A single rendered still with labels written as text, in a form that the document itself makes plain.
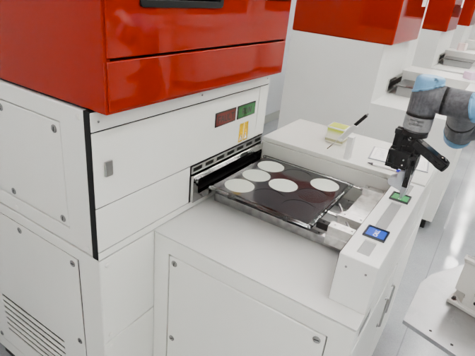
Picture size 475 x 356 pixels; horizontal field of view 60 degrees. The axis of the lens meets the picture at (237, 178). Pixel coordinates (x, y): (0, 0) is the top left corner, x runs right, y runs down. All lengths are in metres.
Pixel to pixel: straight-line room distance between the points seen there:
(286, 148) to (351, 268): 0.71
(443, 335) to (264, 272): 0.44
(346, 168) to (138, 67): 0.86
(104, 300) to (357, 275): 0.68
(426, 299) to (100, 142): 0.90
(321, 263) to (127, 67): 0.72
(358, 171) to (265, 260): 0.54
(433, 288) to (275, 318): 0.43
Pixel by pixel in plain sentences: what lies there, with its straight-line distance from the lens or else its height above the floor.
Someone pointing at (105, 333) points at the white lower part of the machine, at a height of 0.56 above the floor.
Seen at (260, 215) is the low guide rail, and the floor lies 0.84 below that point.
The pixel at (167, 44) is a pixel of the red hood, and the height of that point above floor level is 1.36.
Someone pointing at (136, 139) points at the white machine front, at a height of 1.12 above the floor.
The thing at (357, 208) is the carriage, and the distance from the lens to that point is 1.40.
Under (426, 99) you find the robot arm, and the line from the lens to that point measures 1.22.
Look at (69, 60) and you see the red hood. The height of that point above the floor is 1.32.
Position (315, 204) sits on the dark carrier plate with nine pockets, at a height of 0.90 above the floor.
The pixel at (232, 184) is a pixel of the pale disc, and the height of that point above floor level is 0.90.
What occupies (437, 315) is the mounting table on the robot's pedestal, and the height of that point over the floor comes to 0.82.
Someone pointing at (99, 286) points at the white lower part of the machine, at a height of 0.73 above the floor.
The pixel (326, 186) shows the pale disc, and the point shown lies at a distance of 1.45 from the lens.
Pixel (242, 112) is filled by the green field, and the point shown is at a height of 1.10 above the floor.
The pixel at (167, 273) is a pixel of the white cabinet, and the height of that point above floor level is 0.69.
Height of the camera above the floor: 1.51
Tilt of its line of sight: 26 degrees down
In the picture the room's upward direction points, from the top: 6 degrees clockwise
